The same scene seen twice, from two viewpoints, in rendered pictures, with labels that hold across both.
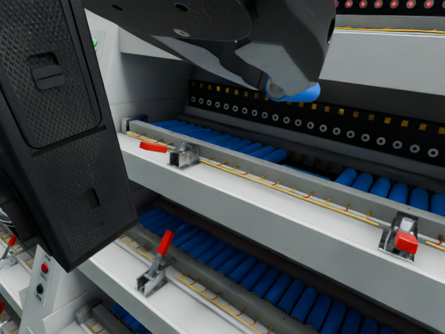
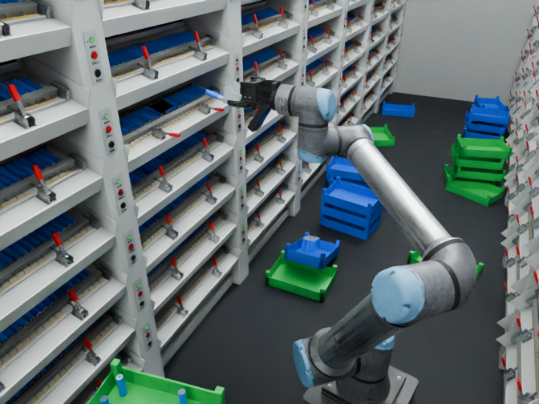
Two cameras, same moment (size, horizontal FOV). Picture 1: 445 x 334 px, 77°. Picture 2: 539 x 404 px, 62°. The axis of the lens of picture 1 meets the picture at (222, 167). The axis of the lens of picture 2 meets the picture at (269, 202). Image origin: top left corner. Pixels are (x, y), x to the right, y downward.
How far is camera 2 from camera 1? 1.50 m
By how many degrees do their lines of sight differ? 92
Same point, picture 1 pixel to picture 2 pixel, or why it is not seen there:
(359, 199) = (192, 106)
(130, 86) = not seen: hidden behind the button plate
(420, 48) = (200, 66)
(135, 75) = not seen: hidden behind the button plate
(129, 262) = (151, 195)
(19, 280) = (99, 298)
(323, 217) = (193, 117)
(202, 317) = (179, 176)
